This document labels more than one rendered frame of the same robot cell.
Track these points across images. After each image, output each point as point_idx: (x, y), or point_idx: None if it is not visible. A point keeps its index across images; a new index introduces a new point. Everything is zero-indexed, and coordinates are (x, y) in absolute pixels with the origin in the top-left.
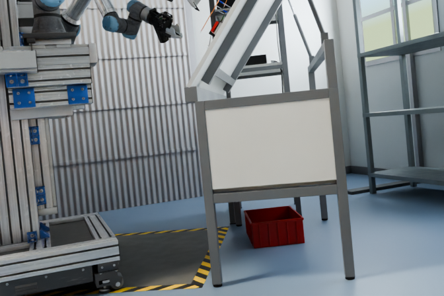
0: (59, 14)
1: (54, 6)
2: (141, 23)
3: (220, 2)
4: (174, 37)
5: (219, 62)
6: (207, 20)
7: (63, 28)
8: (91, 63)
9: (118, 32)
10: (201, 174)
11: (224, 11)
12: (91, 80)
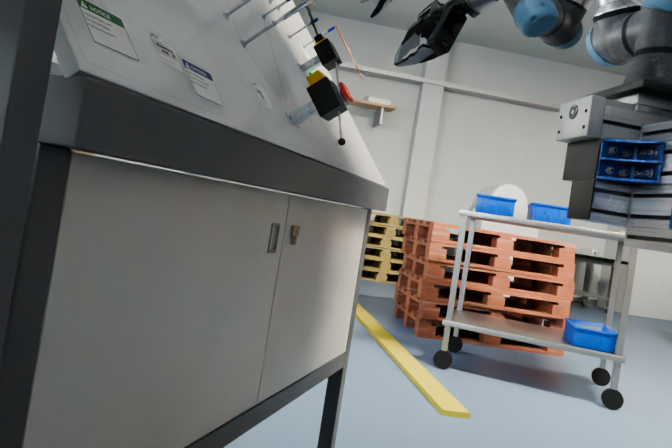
0: (635, 50)
1: (610, 64)
2: None
3: (332, 30)
4: (412, 64)
5: None
6: (353, 60)
7: (624, 79)
8: (570, 141)
9: (550, 39)
10: (354, 319)
11: (314, 22)
12: (563, 175)
